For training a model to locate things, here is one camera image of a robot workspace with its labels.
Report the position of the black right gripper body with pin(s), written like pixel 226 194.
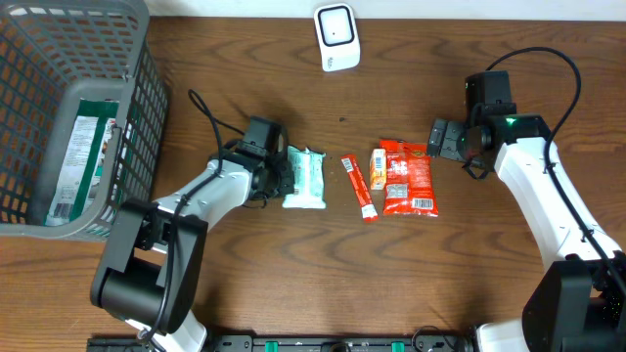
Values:
pixel 465 145

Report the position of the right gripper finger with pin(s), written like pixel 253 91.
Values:
pixel 436 137
pixel 452 144

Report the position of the grey plastic mesh basket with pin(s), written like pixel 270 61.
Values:
pixel 53 55

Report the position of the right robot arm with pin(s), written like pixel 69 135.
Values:
pixel 578 305

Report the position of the red and white snack packet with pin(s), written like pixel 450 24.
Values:
pixel 368 211

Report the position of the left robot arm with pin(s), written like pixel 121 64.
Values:
pixel 149 271

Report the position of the white barcode scanner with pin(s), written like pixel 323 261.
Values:
pixel 337 36

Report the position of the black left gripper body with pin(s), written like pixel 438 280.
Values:
pixel 277 183

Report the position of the red snack bag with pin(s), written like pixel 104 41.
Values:
pixel 408 187

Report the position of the light green wipes pack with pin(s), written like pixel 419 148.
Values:
pixel 308 186

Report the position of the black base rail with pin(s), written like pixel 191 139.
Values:
pixel 424 341

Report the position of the green and white package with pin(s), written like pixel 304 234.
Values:
pixel 83 164

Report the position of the orange and white snack packet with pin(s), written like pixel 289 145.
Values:
pixel 378 169

